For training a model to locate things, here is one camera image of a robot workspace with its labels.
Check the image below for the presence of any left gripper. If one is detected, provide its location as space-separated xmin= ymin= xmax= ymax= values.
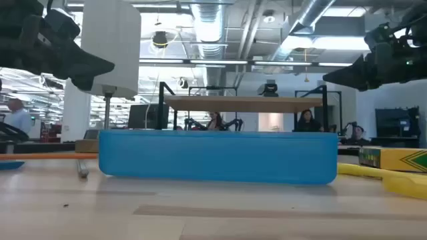
xmin=0 ymin=0 xmax=116 ymax=91

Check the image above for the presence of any black background camera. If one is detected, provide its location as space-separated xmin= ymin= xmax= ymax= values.
xmin=257 ymin=82 xmax=280 ymax=98

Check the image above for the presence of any yellow highlighter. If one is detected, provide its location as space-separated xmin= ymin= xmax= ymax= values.
xmin=336 ymin=162 xmax=427 ymax=181

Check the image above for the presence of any wooden shelf riser black frame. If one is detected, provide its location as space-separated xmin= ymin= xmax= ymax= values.
xmin=158 ymin=81 xmax=330 ymax=133

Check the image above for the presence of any table lamp white cylinder shade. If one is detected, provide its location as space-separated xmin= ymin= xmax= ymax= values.
xmin=75 ymin=0 xmax=141 ymax=153

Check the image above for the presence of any person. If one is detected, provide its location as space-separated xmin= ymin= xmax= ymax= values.
xmin=345 ymin=125 xmax=371 ymax=147
xmin=5 ymin=98 xmax=33 ymax=135
xmin=295 ymin=109 xmax=324 ymax=133
xmin=205 ymin=111 xmax=225 ymax=131

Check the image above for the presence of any light teal Dixon pencil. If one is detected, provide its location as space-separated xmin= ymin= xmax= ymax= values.
xmin=76 ymin=159 xmax=90 ymax=179

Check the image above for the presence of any orange pencil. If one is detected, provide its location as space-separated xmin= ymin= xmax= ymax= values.
xmin=0 ymin=153 xmax=99 ymax=161

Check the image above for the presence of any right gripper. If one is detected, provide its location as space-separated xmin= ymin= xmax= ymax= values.
xmin=322 ymin=1 xmax=427 ymax=93

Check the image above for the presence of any blue translucent plastic pencil box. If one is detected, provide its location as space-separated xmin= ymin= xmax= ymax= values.
xmin=98 ymin=129 xmax=339 ymax=185

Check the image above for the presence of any black background metal frame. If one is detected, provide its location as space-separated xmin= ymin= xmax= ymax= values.
xmin=294 ymin=85 xmax=343 ymax=133

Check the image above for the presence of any black computer monitor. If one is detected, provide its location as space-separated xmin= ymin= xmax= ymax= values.
xmin=374 ymin=106 xmax=420 ymax=138
xmin=127 ymin=103 xmax=170 ymax=130

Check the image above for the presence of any yellow green crayon box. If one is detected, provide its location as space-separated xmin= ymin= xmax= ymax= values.
xmin=358 ymin=146 xmax=427 ymax=173

